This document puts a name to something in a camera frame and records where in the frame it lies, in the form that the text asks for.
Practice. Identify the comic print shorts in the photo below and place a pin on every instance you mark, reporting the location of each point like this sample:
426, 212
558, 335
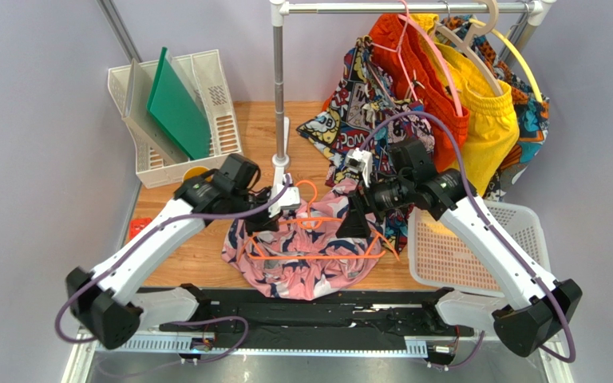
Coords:
362, 100

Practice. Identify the pink shark print shorts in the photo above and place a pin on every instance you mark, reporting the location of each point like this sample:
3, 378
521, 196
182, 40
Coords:
303, 279

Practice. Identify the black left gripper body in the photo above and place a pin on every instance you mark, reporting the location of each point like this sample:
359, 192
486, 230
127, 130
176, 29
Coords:
255, 222

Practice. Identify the white plastic file rack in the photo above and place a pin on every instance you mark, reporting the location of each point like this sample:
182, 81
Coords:
206, 74

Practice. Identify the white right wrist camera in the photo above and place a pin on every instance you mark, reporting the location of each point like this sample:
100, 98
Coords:
360, 161

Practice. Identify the red cube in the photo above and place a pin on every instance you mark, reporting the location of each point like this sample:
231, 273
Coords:
136, 226

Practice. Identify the yellow shorts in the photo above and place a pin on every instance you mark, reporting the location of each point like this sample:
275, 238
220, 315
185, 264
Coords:
491, 129

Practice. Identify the pink plastic hanger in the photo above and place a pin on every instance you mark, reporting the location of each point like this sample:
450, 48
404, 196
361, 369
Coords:
434, 58

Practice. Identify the blue orange patterned shorts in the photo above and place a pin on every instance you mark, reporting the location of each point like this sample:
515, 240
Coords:
532, 122

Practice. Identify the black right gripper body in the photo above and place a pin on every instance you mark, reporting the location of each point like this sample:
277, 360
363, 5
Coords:
361, 201

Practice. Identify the yellow plastic hanger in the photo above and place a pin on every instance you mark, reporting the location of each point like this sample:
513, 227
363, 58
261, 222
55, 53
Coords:
490, 56

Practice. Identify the orange plastic hanger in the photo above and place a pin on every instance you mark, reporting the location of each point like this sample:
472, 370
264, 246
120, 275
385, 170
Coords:
377, 249

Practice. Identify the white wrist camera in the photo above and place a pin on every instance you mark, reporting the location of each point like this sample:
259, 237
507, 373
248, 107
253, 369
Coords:
288, 196
360, 161

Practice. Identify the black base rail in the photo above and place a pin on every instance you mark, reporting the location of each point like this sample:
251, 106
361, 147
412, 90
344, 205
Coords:
351, 320

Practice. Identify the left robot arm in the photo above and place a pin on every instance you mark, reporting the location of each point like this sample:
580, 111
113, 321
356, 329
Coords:
107, 300

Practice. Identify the yellow cup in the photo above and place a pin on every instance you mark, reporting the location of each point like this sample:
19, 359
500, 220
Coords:
195, 171

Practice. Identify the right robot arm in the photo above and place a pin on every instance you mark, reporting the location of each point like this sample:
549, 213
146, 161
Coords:
534, 305

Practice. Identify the grey plastic board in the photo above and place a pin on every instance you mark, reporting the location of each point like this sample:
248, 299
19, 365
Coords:
137, 117

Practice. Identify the white plastic laundry basket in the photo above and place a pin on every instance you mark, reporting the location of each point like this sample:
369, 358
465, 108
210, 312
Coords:
438, 258

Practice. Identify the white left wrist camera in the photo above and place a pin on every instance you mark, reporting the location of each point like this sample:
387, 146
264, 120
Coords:
288, 196

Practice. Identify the green plastic board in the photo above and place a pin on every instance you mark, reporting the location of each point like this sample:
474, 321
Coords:
172, 103

